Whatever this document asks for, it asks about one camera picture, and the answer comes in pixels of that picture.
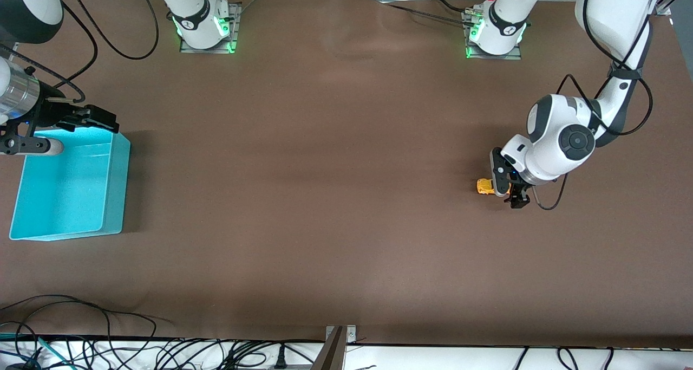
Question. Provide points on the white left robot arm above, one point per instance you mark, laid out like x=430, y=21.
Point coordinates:
x=547, y=158

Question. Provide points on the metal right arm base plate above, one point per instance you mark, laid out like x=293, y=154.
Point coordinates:
x=236, y=23

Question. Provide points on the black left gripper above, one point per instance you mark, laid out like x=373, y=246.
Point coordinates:
x=518, y=193

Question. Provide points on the black power plug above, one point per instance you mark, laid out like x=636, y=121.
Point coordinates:
x=280, y=360

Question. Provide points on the turquoise plastic bin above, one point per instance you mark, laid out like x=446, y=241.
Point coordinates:
x=70, y=196

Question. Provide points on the brown table cover sheet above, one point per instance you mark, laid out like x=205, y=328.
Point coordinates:
x=346, y=196

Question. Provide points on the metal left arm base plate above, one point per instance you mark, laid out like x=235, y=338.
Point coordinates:
x=511, y=56

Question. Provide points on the thin grey rod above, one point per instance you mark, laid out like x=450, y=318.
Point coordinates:
x=250, y=4

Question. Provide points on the small metal bracket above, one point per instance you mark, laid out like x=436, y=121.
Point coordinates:
x=351, y=335

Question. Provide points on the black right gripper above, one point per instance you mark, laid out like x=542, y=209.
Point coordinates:
x=50, y=113

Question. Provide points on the yellow beetle toy car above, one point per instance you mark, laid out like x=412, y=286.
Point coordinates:
x=483, y=186

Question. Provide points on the aluminium frame rail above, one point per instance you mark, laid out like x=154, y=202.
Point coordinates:
x=663, y=8

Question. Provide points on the grey camera post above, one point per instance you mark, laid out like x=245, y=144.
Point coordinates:
x=330, y=356

